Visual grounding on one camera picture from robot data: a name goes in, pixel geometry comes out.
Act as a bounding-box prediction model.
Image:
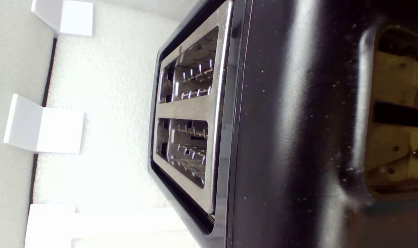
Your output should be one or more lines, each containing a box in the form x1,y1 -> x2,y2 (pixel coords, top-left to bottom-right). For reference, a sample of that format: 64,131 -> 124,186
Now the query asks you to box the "black two-slot toaster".
148,0 -> 418,248

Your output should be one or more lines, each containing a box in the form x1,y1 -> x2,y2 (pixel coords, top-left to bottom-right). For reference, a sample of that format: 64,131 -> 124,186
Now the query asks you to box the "white wall clip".
24,203 -> 76,248
4,94 -> 85,155
31,0 -> 94,37

